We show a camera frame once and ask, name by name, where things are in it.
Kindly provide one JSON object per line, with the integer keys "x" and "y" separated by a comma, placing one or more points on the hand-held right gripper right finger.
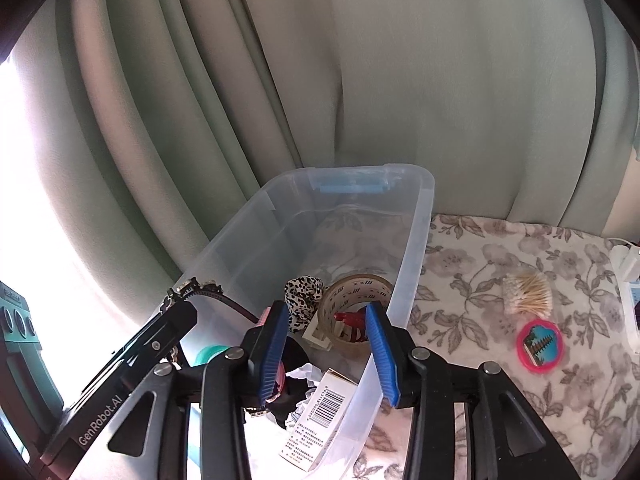
{"x": 382, "y": 355}

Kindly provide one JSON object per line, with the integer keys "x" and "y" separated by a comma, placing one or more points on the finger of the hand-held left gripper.
{"x": 165, "y": 332}

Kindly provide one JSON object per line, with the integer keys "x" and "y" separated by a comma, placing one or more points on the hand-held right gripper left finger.
{"x": 272, "y": 355}

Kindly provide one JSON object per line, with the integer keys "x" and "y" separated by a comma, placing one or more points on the teal hair clip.
{"x": 210, "y": 355}

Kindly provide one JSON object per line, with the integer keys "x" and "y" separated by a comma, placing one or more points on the leopard print scrunchie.
{"x": 302, "y": 295}

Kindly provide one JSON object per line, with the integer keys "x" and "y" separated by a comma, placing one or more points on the small white cardboard box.
{"x": 320, "y": 410}

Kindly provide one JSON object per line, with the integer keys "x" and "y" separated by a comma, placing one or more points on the clear packing tape roll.
{"x": 350, "y": 287}

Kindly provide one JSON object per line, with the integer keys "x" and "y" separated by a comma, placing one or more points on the clear plastic storage container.
{"x": 410, "y": 260}

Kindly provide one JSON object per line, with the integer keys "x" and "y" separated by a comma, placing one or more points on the black cloth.
{"x": 295, "y": 352}

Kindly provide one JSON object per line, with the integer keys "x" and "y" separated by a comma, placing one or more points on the crumpled white paper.
{"x": 305, "y": 372}

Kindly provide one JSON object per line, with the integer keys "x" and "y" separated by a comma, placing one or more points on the small white digital device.
{"x": 317, "y": 335}

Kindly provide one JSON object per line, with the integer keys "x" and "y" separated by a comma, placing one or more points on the red hair clip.
{"x": 347, "y": 319}

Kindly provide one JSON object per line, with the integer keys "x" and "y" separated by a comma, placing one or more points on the pink round compact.
{"x": 540, "y": 345}

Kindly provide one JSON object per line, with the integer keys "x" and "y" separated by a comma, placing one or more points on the cotton swabs bundle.
{"x": 530, "y": 295}

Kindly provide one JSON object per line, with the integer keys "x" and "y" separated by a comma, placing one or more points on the white power strip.
{"x": 629, "y": 292}

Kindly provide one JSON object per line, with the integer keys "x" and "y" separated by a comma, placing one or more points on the white charger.
{"x": 625, "y": 260}

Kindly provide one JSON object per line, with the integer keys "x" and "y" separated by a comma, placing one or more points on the grey-green curtain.
{"x": 400, "y": 85}

